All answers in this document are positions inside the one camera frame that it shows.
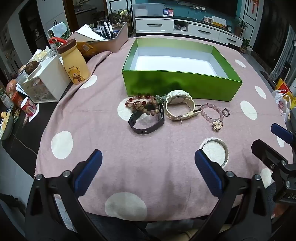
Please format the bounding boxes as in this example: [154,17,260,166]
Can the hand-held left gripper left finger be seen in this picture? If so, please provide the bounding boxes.
[25,149,103,241]

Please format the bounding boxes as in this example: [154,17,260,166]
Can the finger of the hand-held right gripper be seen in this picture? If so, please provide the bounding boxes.
[251,139,292,178]
[271,123,296,144]

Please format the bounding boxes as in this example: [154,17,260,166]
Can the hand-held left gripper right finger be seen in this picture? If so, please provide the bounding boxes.
[194,149,274,241]

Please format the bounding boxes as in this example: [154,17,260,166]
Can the silver bangle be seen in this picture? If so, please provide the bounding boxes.
[199,137,229,167]

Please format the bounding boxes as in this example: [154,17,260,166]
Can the gold flower brooch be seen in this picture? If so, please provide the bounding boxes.
[211,120,223,132]

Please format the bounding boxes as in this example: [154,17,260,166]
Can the pale pink bead bracelet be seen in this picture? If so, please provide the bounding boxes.
[201,103,225,124]

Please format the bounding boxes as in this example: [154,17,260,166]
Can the black fitness band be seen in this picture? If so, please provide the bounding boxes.
[128,103,165,135]

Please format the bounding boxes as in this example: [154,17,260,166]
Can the cream wrist watch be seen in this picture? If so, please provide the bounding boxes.
[163,90,201,121]

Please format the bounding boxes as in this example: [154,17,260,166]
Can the wooden bead bracelet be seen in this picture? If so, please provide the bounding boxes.
[136,98,162,116]

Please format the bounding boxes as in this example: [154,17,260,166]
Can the red pink bead bracelet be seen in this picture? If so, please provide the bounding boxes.
[125,92,168,109]

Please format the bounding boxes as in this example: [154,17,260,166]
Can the green cardboard box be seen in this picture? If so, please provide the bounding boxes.
[122,38,243,102]

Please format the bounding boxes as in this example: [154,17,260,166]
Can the white plastic bag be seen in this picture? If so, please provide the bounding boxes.
[272,89,296,116]

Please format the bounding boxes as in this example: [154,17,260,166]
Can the pink dotted tablecloth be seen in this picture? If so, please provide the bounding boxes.
[35,35,289,223]

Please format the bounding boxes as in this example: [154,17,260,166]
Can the red cup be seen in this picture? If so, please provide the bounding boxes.
[20,97,38,116]

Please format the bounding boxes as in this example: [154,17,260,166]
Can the small potted plant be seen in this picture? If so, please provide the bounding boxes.
[239,38,252,54]

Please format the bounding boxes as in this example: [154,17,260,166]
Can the white drawer organizer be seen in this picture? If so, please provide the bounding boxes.
[16,55,71,103]

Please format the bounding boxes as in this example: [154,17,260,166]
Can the yellow bear bottle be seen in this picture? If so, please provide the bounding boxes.
[49,37,91,85]

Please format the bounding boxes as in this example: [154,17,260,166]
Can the tall potted plant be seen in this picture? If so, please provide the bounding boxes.
[233,17,249,37]

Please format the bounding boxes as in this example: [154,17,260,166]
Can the yellow snack packet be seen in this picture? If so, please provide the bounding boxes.
[77,42,93,57]

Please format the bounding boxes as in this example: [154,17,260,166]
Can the white desk calendar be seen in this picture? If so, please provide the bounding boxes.
[211,16,227,28]

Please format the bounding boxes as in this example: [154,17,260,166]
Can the white TV cabinet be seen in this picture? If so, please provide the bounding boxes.
[134,16,244,48]

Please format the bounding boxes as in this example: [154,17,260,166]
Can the pink storage box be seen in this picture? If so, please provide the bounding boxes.
[69,22,129,57]

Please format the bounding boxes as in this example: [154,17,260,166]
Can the white paper sheets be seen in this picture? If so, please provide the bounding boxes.
[69,24,109,42]

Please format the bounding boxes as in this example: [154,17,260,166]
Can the bunch of pens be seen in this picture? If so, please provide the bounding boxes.
[97,14,116,39]

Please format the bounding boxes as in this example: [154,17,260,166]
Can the pale rolled cloth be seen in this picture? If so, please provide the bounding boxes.
[47,22,70,40]

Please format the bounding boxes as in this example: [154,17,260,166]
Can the cream desk lamp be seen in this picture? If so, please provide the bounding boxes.
[118,10,129,26]

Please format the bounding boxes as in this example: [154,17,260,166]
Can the translucent storage bin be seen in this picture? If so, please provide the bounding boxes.
[131,3,163,18]

